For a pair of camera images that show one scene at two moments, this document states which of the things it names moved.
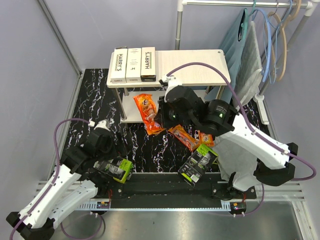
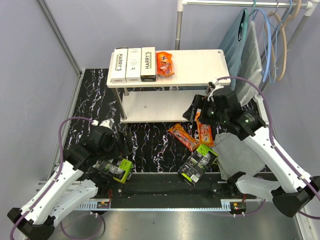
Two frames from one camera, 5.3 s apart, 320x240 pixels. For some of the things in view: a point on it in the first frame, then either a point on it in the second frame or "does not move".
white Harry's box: x=133 y=71 does not move
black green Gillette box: x=197 y=165 does not move
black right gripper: x=161 y=115 → x=199 y=101
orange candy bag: x=147 y=107 → x=164 y=64
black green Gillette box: x=119 y=170 does not move
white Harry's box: x=148 y=64 does not move
